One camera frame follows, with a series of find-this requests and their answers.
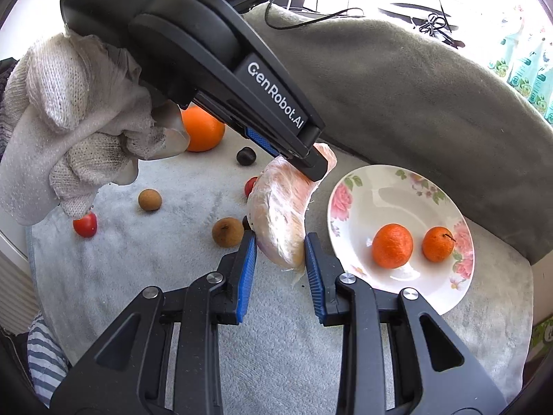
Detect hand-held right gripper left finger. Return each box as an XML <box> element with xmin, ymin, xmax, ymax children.
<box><xmin>49</xmin><ymin>230</ymin><xmax>259</xmax><ymax>415</ymax></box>

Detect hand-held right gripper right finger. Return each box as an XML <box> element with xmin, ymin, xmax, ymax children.
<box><xmin>303</xmin><ymin>232</ymin><xmax>506</xmax><ymax>415</ymax></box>

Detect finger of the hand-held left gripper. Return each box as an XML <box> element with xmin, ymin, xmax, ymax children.
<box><xmin>235</xmin><ymin>15</ymin><xmax>330</xmax><ymax>181</ymax></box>
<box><xmin>194</xmin><ymin>73</ymin><xmax>309</xmax><ymax>157</ymax></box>

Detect brown longan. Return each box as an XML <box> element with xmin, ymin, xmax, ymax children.
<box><xmin>212</xmin><ymin>217</ymin><xmax>245</xmax><ymax>248</ymax></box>
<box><xmin>138</xmin><ymin>189</ymin><xmax>163</xmax><ymax>212</ymax></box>

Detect large orange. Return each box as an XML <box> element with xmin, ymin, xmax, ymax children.
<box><xmin>180</xmin><ymin>104</ymin><xmax>226</xmax><ymax>153</ymax></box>

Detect peeled pomelo segment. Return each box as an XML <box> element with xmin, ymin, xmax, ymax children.
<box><xmin>247</xmin><ymin>142</ymin><xmax>338</xmax><ymax>269</ymax></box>

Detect white floral plate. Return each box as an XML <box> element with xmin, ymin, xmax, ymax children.
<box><xmin>327</xmin><ymin>164</ymin><xmax>476</xmax><ymax>315</ymax></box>

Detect person's left forearm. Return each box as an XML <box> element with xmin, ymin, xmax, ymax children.
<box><xmin>0</xmin><ymin>57</ymin><xmax>27</xmax><ymax>156</ymax></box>

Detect person's left hand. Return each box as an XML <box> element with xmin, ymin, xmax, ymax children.
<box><xmin>0</xmin><ymin>30</ymin><xmax>191</xmax><ymax>226</ymax></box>

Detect round mandarin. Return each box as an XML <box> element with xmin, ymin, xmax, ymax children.
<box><xmin>372</xmin><ymin>223</ymin><xmax>414</xmax><ymax>269</ymax></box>

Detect light grey mat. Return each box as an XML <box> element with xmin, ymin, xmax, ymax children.
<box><xmin>26</xmin><ymin>130</ymin><xmax>536</xmax><ymax>415</ymax></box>

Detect mandarin with stem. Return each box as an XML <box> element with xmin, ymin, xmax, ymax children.
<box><xmin>422</xmin><ymin>227</ymin><xmax>457</xmax><ymax>263</ymax></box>

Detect blue striped cloth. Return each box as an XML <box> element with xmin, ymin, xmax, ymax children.
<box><xmin>27</xmin><ymin>313</ymin><xmax>70</xmax><ymax>407</ymax></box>

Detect green patterned cloth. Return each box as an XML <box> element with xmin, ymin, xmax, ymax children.
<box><xmin>531</xmin><ymin>317</ymin><xmax>553</xmax><ymax>357</ymax></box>

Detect black cable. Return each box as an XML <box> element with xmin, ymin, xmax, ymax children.
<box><xmin>265</xmin><ymin>0</ymin><xmax>466</xmax><ymax>49</ymax></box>

